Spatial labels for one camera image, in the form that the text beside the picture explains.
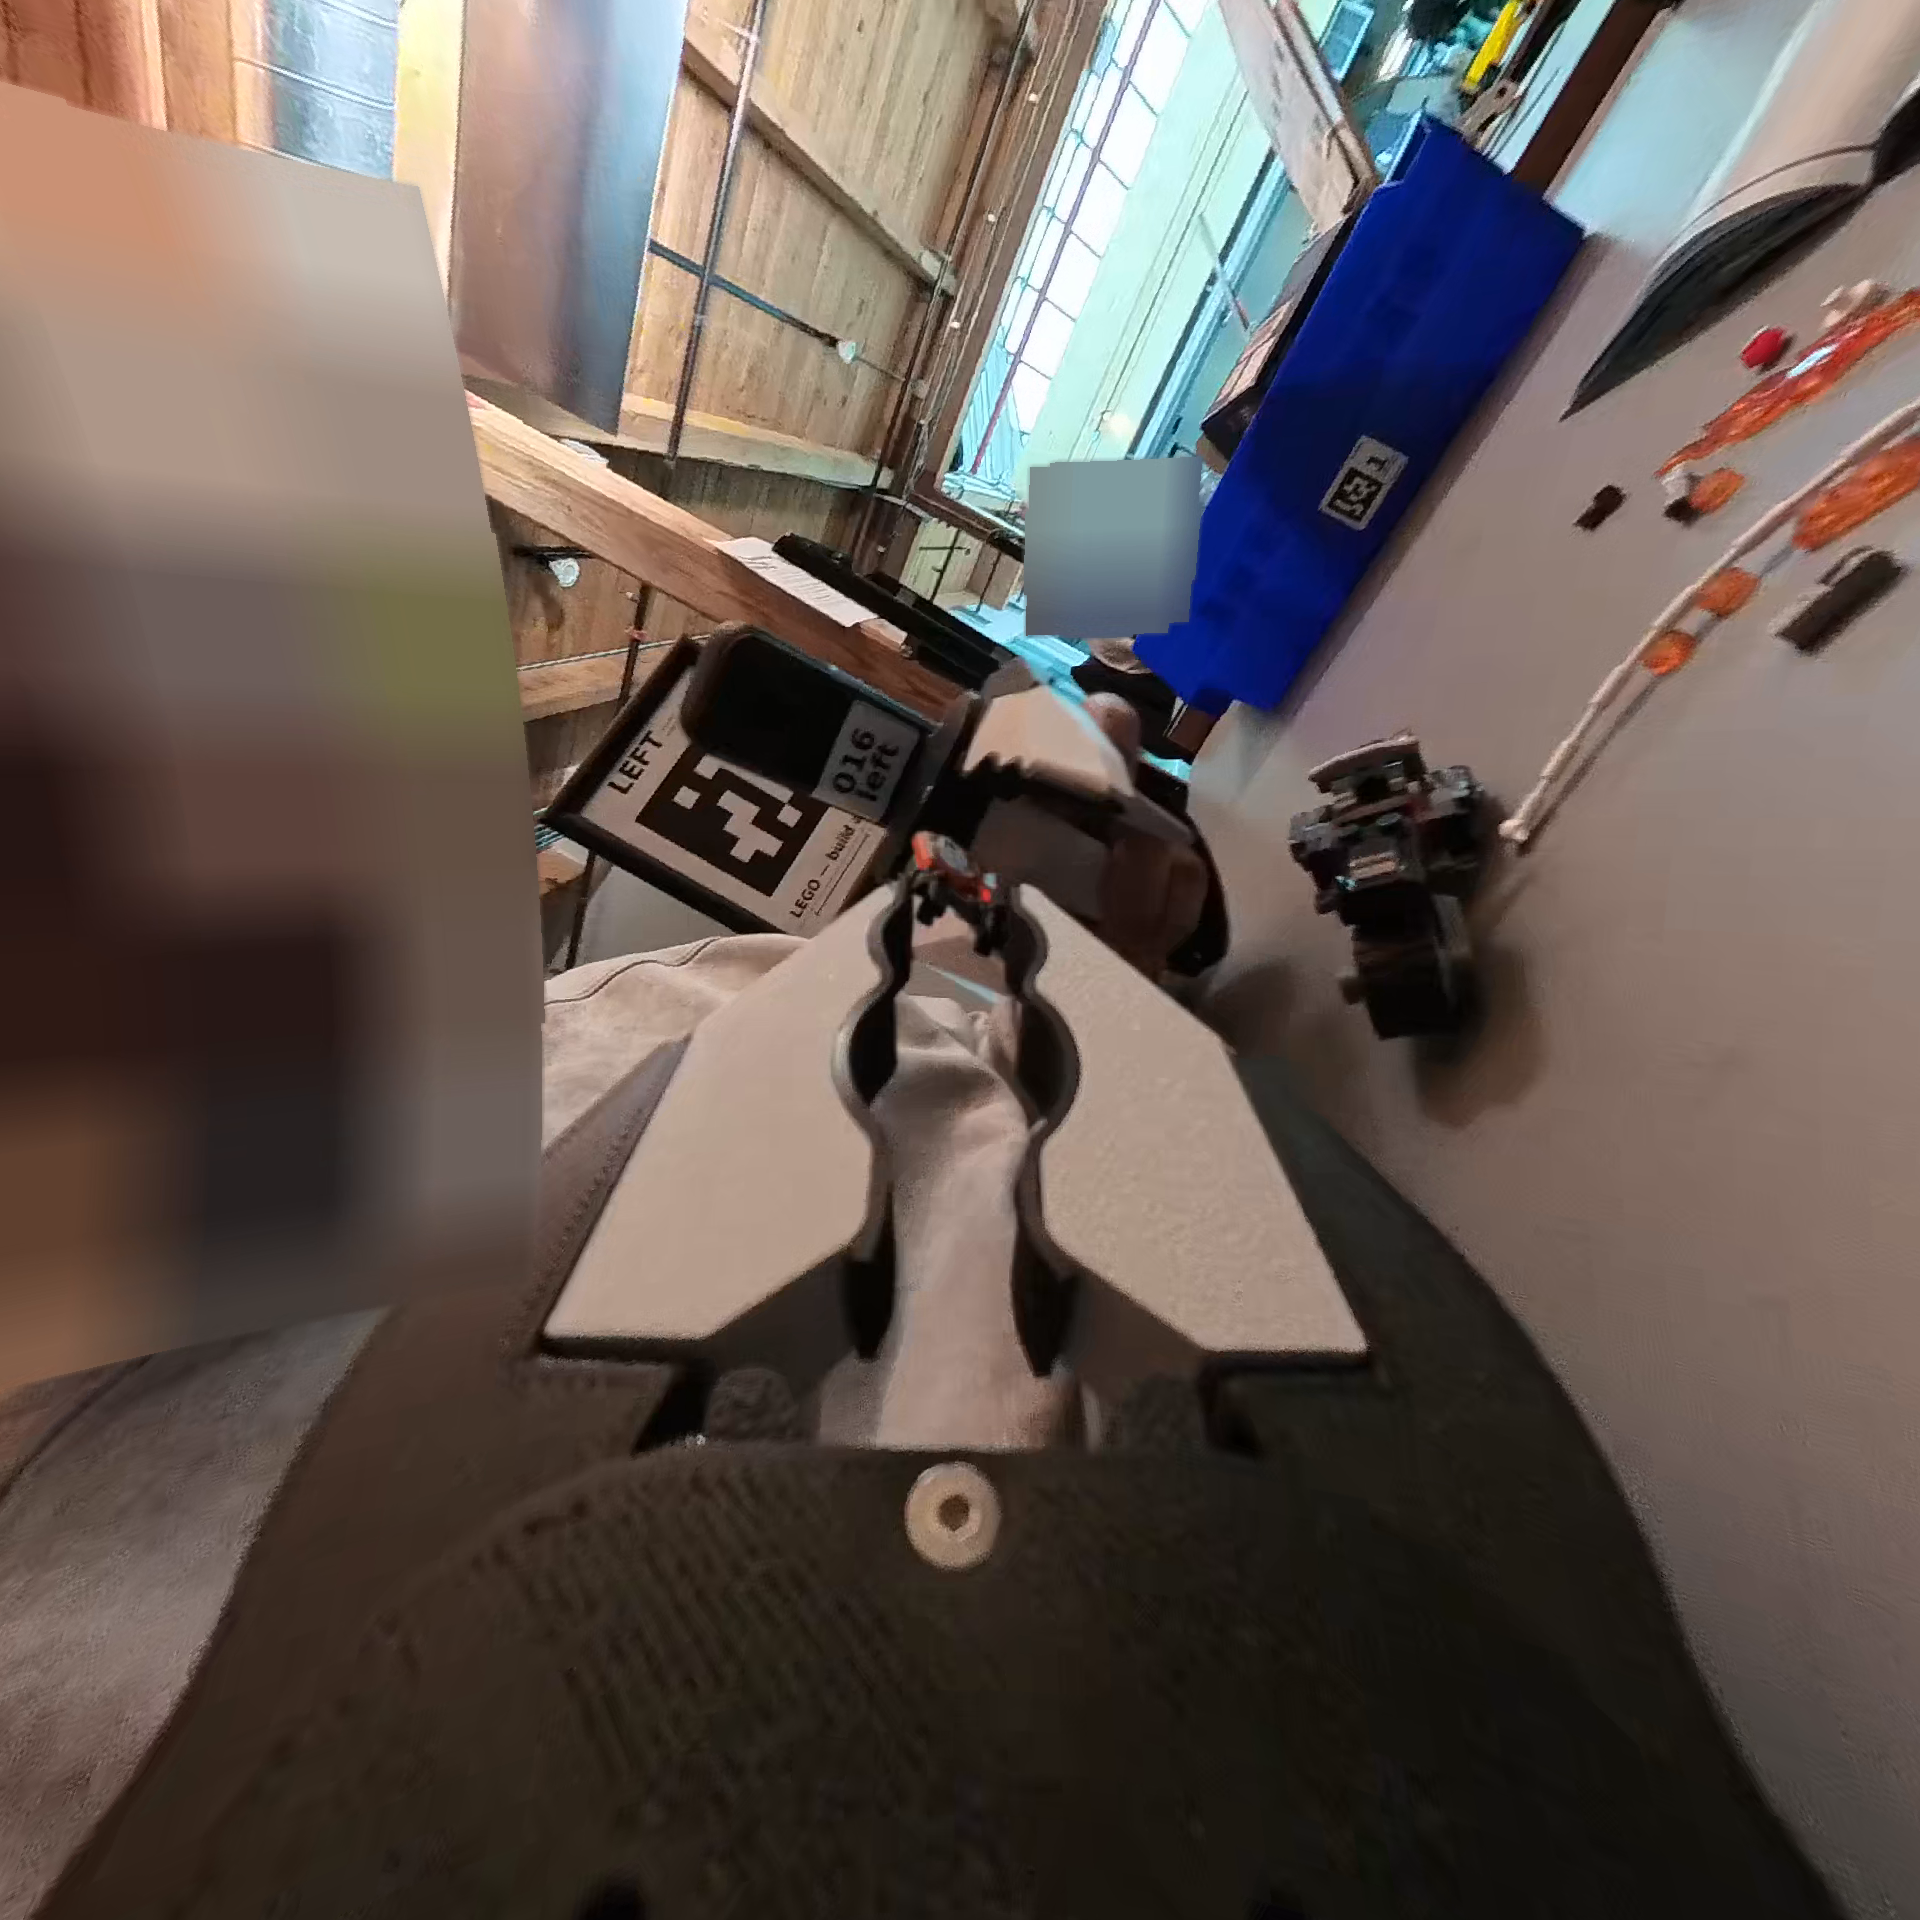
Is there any orange rectangular lego tile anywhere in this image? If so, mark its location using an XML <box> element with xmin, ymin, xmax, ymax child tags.
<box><xmin>1793</xmin><ymin>449</ymin><xmax>1920</xmax><ymax>550</ymax></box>

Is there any branched orange lego flame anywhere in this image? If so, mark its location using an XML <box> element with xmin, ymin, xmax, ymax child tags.
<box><xmin>1658</xmin><ymin>293</ymin><xmax>1920</xmax><ymax>470</ymax></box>

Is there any tagged blue storage bin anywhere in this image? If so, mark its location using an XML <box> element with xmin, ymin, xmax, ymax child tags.
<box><xmin>1131</xmin><ymin>111</ymin><xmax>1589</xmax><ymax>712</ymax></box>

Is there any black framed marker sign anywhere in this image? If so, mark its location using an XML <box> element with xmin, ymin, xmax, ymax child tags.
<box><xmin>539</xmin><ymin>631</ymin><xmax>904</xmax><ymax>935</ymax></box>

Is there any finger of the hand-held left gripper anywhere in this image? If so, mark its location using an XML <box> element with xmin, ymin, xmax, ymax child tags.
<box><xmin>972</xmin><ymin>795</ymin><xmax>1191</xmax><ymax>927</ymax></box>
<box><xmin>959</xmin><ymin>691</ymin><xmax>1137</xmax><ymax>815</ymax></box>

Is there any lego instruction booklet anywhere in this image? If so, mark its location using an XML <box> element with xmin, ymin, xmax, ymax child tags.
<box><xmin>1559</xmin><ymin>0</ymin><xmax>1920</xmax><ymax>422</ymax></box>

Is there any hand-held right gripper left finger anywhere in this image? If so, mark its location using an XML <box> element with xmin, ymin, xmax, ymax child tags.
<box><xmin>539</xmin><ymin>883</ymin><xmax>921</xmax><ymax>1365</ymax></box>

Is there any black cardboard box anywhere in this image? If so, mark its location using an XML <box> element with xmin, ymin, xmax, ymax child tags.
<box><xmin>1200</xmin><ymin>224</ymin><xmax>1360</xmax><ymax>465</ymax></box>

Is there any grey lego pin connector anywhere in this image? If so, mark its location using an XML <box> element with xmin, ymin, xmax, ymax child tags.
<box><xmin>1777</xmin><ymin>547</ymin><xmax>1907</xmax><ymax>652</ymax></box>

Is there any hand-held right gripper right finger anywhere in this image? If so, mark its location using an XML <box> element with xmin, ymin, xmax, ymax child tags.
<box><xmin>989</xmin><ymin>883</ymin><xmax>1373</xmax><ymax>1379</ymax></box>

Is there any black lego motorcycle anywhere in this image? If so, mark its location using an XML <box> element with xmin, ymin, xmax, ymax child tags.
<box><xmin>1287</xmin><ymin>732</ymin><xmax>1505</xmax><ymax>1044</ymax></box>

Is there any small black lego assembly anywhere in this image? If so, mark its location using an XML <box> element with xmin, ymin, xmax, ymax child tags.
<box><xmin>907</xmin><ymin>832</ymin><xmax>1011</xmax><ymax>961</ymax></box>

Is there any wooden panel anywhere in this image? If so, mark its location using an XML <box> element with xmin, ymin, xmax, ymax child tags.
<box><xmin>469</xmin><ymin>393</ymin><xmax>964</xmax><ymax>725</ymax></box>

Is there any person's left hand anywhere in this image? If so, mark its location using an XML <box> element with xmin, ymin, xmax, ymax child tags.
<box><xmin>1101</xmin><ymin>838</ymin><xmax>1215</xmax><ymax>980</ymax></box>

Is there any white lego chain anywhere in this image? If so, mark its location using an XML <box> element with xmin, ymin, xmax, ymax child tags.
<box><xmin>1499</xmin><ymin>398</ymin><xmax>1920</xmax><ymax>849</ymax></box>

